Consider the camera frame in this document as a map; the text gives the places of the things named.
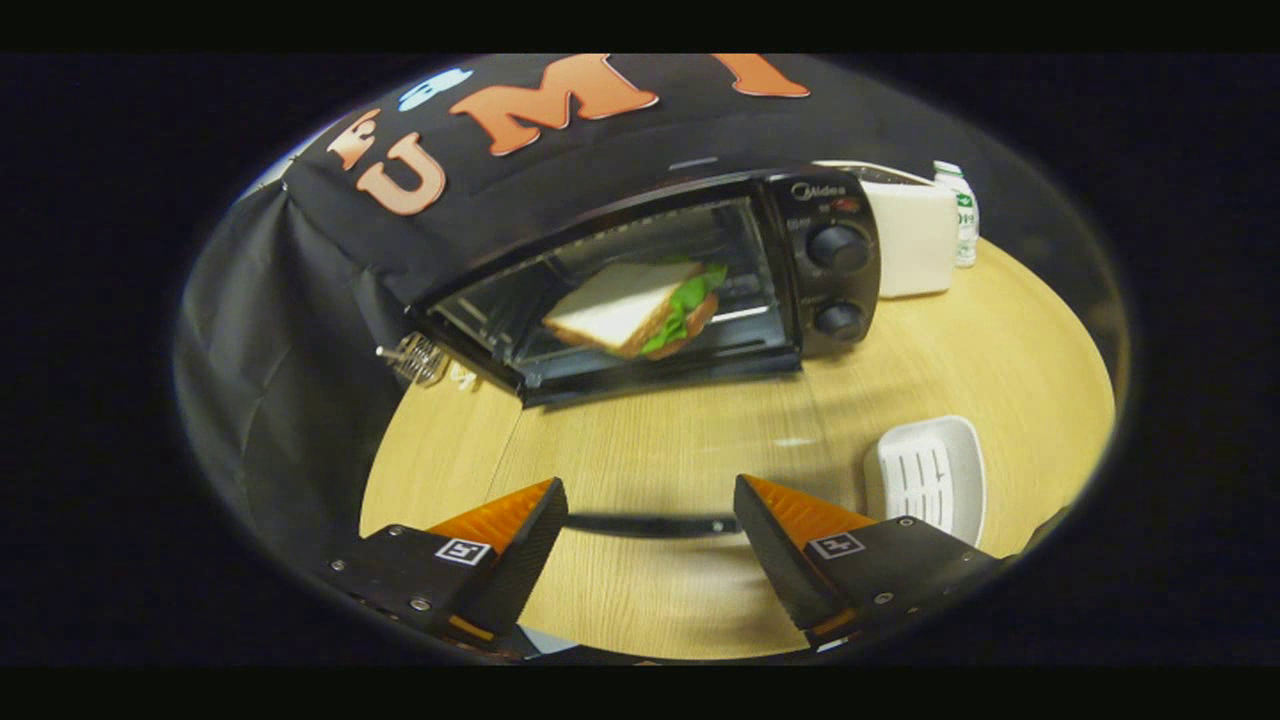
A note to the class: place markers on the white pop-up toaster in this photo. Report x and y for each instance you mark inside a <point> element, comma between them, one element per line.
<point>910,240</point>

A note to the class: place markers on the lettuce sandwich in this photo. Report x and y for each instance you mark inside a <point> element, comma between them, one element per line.
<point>615,300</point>

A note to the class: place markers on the white green-label drink bottle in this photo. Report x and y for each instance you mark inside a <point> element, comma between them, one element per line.
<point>966,225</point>

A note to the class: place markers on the white plastic tray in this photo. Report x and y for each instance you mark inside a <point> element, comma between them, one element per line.
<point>925,480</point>

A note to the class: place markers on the black toaster oven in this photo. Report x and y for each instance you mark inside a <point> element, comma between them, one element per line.
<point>830,285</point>

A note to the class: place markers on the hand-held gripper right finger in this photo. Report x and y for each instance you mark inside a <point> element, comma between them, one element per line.
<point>775,550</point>

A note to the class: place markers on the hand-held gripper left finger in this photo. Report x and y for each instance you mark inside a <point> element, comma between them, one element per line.
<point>520,560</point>

